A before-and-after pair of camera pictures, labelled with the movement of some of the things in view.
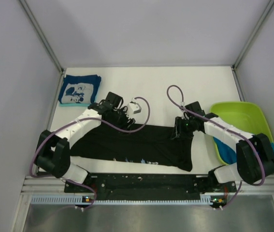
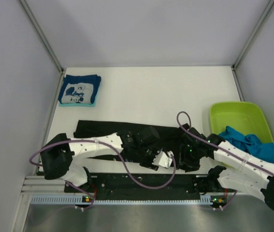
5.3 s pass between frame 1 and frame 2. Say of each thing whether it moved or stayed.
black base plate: stayed
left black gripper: moved
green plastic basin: stayed
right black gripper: moved
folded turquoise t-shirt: stayed
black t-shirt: stayed
